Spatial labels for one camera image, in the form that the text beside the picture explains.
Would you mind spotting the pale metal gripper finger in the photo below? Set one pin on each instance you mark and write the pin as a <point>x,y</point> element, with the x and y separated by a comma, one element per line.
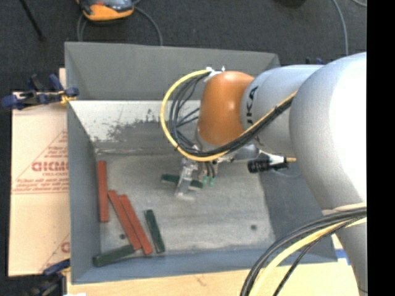
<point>190,172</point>
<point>184,187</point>

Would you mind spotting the dark green block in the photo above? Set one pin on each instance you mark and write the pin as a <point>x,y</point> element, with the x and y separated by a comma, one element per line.
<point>112,255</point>
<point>155,231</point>
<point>169,179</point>

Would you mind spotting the grey metal bin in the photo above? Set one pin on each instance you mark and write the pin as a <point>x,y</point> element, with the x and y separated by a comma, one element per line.
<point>197,220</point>

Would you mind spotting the red-brown flat block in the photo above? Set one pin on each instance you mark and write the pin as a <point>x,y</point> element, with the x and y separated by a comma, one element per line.
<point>123,219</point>
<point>103,193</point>
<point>137,227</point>

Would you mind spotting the brown cardboard board red print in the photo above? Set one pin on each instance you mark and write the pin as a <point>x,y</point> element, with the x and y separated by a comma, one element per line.
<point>37,202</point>

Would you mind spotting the black cylinder on white bracket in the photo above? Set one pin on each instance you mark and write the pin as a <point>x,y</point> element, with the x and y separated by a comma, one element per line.
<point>262,166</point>

